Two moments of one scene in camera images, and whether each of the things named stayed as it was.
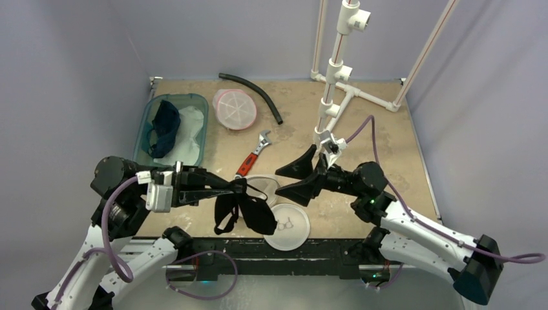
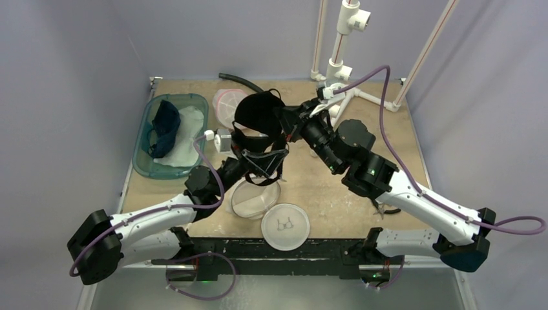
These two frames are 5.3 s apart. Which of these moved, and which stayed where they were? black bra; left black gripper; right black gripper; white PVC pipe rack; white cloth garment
Moved: left black gripper; right black gripper; black bra
Stayed: white cloth garment; white PVC pipe rack
